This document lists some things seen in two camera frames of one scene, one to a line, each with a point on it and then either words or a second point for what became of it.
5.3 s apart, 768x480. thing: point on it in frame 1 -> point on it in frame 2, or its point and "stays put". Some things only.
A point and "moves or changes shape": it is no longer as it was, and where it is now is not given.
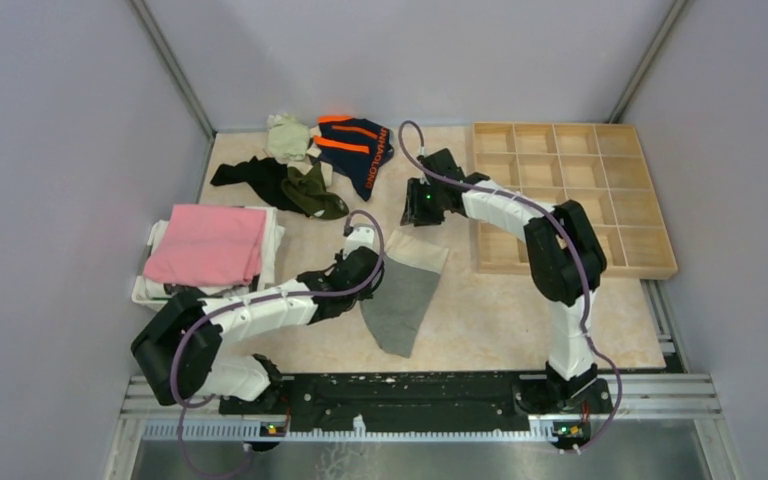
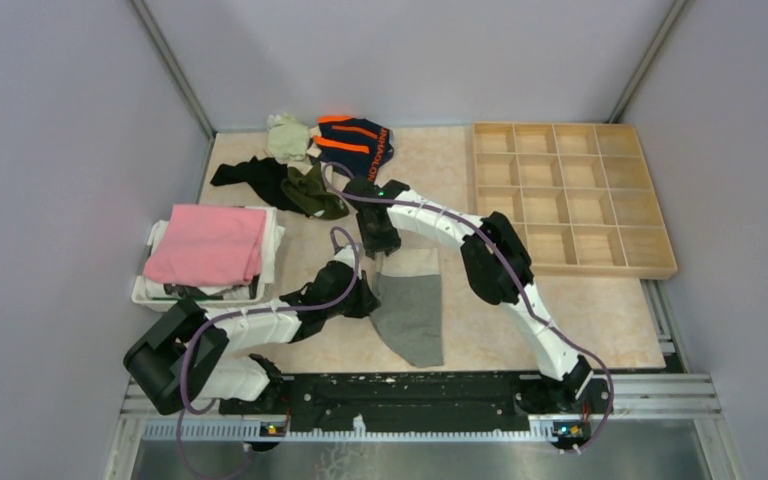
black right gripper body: [425, 206] -> [377, 241]
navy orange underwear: [355, 148] stays put
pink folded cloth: [208, 245] stays put
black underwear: [266, 177] stays put
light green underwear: [287, 138] stays put
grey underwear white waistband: [396, 309] moves or changes shape
